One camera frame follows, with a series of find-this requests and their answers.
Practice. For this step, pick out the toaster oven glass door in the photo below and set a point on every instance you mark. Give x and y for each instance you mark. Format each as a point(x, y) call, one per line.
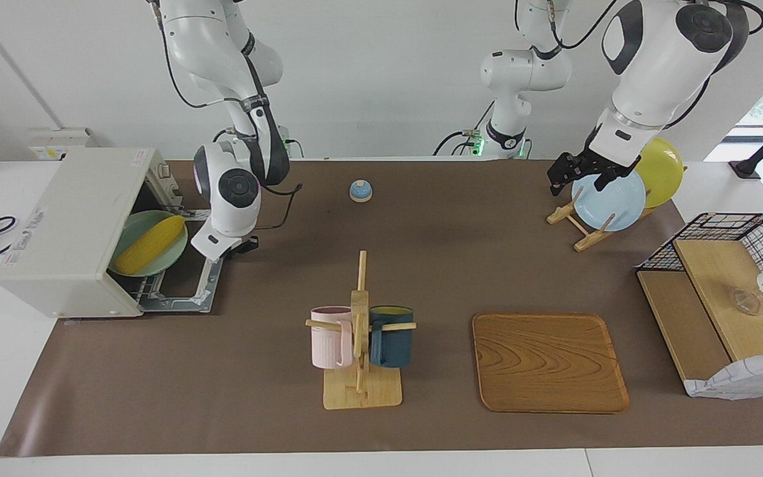
point(183, 305)

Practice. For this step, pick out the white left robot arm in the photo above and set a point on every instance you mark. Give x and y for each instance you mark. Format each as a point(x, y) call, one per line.
point(660, 59)

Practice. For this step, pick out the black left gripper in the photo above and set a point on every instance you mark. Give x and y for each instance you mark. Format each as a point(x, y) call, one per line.
point(603, 164)

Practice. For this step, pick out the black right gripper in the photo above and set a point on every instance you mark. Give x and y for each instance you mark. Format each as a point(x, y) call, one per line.
point(246, 246)

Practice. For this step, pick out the wooden plate rack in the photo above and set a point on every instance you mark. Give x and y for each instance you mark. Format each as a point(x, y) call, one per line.
point(590, 240)

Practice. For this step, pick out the dark blue mug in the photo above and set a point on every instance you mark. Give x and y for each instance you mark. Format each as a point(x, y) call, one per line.
point(391, 344)

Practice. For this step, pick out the light blue plate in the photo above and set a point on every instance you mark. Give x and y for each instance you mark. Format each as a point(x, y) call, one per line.
point(613, 205)

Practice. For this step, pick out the yellow plate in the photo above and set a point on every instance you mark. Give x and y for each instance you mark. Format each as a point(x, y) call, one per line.
point(663, 172)

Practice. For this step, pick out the clear glass object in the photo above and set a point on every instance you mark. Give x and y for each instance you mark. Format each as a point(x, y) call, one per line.
point(746, 303)

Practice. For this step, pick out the beige toaster oven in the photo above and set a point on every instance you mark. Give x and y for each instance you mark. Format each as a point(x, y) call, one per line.
point(63, 225)

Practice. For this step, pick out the brown table mat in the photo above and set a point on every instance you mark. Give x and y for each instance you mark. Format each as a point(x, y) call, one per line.
point(222, 384)

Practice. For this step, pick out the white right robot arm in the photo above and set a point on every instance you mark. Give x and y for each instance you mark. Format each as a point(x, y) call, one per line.
point(226, 218)

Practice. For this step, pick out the pale green plate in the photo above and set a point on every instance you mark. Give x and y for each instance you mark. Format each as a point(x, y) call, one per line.
point(171, 257)

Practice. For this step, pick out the brown wooden tray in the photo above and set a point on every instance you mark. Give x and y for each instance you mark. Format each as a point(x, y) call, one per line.
point(547, 364)

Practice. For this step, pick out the white checkered cloth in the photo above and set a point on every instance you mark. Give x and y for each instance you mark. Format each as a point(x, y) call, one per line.
point(739, 381)

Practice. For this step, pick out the pink mug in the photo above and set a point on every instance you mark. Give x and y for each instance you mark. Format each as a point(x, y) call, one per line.
point(328, 344)

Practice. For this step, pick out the wooden mug rack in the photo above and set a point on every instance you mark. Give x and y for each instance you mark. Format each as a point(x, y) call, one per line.
point(361, 397)

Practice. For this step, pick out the yellow corn cob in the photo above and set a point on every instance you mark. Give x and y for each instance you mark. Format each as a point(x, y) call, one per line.
point(150, 244)

